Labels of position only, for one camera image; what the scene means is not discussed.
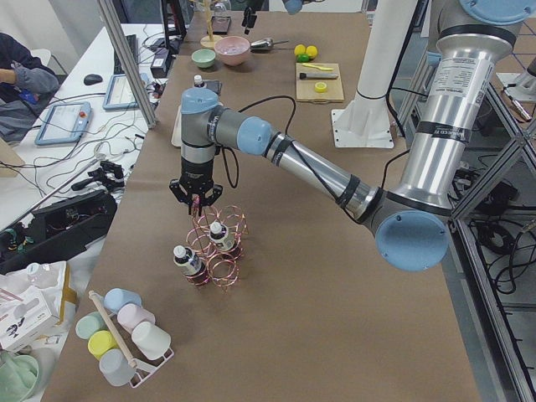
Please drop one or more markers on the tea bottle picked up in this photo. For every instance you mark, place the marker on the tea bottle picked up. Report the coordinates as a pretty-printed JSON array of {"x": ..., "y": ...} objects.
[{"x": 198, "y": 81}]

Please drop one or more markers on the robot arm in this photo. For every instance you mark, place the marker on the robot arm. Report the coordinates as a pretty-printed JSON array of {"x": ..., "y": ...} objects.
[{"x": 466, "y": 40}]

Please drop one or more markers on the teach pendant near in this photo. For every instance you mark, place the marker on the teach pendant near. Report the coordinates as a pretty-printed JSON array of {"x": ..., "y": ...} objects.
[{"x": 64, "y": 123}]

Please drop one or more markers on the yellow lemon far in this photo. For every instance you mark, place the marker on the yellow lemon far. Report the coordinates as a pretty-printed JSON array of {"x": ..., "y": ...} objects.
[{"x": 300, "y": 49}]

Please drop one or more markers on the black framed glass tray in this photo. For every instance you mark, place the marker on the black framed glass tray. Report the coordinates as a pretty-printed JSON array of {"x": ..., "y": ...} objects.
[{"x": 221, "y": 25}]

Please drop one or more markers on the aluminium frame post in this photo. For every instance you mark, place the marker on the aluminium frame post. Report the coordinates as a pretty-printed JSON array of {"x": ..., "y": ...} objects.
[{"x": 120, "y": 45}]

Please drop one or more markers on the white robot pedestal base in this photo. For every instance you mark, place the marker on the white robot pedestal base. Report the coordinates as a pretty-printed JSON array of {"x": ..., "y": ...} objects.
[{"x": 365, "y": 120}]

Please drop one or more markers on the steel muddler black tip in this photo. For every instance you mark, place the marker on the steel muddler black tip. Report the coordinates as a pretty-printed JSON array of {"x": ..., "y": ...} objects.
[{"x": 317, "y": 76}]

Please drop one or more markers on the copper wire bottle basket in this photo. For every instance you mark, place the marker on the copper wire bottle basket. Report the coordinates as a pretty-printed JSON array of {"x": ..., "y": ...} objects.
[{"x": 223, "y": 267}]

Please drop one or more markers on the tea bottle middle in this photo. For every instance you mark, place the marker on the tea bottle middle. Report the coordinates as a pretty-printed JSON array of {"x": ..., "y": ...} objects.
[{"x": 221, "y": 237}]

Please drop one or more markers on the white rabbit serving tray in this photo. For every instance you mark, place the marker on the white rabbit serving tray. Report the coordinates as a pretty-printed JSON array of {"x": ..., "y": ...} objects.
[{"x": 176, "y": 139}]

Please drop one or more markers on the green lime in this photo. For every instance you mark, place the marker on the green lime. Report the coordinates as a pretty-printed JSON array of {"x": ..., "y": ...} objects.
[{"x": 311, "y": 51}]

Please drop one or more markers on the yellow plastic knife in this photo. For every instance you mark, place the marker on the yellow plastic knife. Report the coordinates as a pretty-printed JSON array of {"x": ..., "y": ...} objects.
[{"x": 317, "y": 67}]

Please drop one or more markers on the teach pendant far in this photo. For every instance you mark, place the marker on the teach pendant far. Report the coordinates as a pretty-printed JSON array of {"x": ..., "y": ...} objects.
[{"x": 119, "y": 96}]

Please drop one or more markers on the steel ice scoop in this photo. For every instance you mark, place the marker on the steel ice scoop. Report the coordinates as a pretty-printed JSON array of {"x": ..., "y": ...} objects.
[{"x": 265, "y": 45}]

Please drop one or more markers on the bamboo cutting board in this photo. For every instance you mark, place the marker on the bamboo cutting board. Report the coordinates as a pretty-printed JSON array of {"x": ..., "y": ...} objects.
[{"x": 305, "y": 88}]

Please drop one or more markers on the pastel cup rack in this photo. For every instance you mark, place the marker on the pastel cup rack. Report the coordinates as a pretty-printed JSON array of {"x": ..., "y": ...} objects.
[{"x": 128, "y": 345}]

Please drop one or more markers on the half lemon slice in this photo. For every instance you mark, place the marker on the half lemon slice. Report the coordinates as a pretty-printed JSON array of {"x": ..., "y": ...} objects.
[{"x": 320, "y": 87}]

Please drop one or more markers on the green bowl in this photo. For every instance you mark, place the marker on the green bowl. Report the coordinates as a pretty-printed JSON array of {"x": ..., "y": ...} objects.
[{"x": 203, "y": 58}]

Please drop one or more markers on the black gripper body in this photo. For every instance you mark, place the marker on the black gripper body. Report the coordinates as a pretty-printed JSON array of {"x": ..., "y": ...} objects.
[
  {"x": 248, "y": 18},
  {"x": 196, "y": 173}
]

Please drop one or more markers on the pink bowl of ice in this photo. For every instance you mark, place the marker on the pink bowl of ice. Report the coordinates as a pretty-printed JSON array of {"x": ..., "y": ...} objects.
[{"x": 232, "y": 50}]

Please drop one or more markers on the tea bottle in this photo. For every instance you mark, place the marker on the tea bottle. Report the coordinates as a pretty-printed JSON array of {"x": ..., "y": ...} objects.
[
  {"x": 221, "y": 237},
  {"x": 189, "y": 263}
]

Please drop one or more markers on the teach pendant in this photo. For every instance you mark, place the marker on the teach pendant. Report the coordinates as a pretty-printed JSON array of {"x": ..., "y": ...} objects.
[
  {"x": 119, "y": 96},
  {"x": 64, "y": 123}
]

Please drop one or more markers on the wooden cup tree stand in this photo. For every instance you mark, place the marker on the wooden cup tree stand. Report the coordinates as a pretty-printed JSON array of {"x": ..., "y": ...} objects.
[{"x": 201, "y": 26}]

